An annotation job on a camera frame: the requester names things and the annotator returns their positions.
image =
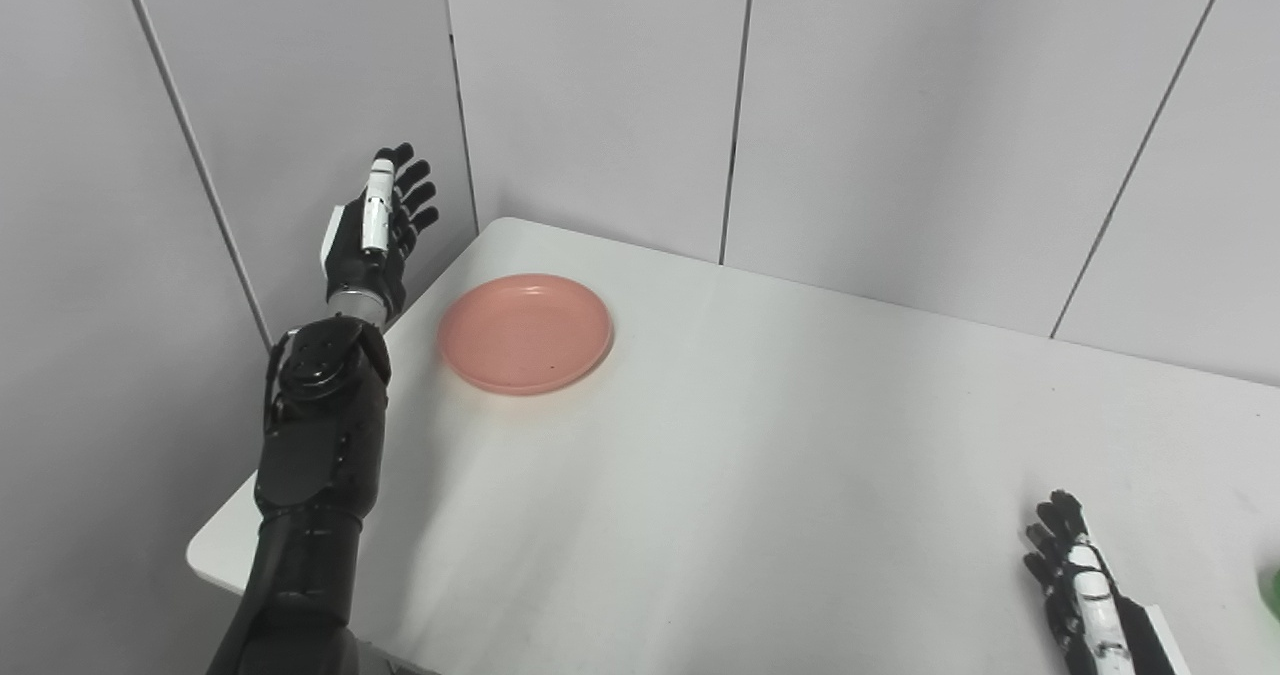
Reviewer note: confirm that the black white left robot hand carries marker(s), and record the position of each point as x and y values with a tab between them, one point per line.
372	255

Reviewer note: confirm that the pink round plate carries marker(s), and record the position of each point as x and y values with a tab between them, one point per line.
525	335

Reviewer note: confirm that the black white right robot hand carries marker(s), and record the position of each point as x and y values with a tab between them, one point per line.
1095	615

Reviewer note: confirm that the green white toy cabbage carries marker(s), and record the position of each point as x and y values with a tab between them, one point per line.
1272	595

